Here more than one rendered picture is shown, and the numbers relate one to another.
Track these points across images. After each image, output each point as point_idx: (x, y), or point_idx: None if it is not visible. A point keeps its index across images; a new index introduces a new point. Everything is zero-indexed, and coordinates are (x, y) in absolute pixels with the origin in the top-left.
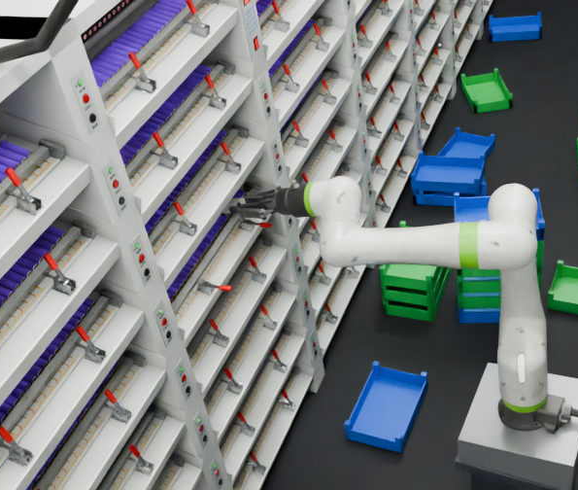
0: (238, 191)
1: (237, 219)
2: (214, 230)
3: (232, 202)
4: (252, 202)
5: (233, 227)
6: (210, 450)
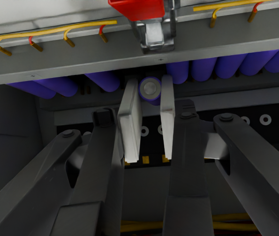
0: (27, 87)
1: (169, 53)
2: (275, 53)
3: (139, 117)
4: (117, 153)
5: (214, 26)
6: None
